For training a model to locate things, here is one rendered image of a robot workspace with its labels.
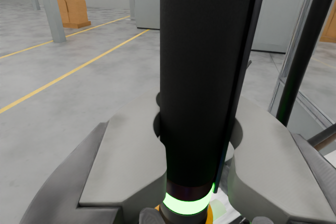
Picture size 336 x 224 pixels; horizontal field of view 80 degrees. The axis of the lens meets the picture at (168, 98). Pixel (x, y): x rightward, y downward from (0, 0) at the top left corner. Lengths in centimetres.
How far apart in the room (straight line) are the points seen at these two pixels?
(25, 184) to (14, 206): 20
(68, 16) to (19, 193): 711
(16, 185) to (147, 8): 657
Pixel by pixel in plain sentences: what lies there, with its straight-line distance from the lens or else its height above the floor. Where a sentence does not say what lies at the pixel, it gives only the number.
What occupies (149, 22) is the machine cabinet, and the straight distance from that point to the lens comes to 776.
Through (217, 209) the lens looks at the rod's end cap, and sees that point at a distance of 20.
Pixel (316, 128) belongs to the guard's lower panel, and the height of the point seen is 93.
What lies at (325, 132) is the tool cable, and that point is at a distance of 32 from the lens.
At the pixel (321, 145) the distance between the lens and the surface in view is 32.
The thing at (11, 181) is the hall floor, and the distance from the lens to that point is 238.
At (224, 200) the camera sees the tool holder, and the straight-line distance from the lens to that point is 21.
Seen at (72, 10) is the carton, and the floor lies 57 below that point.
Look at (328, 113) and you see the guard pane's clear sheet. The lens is 124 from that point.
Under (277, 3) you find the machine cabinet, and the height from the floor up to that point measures 115.
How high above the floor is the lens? 156
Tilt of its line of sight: 30 degrees down
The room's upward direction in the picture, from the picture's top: 1 degrees clockwise
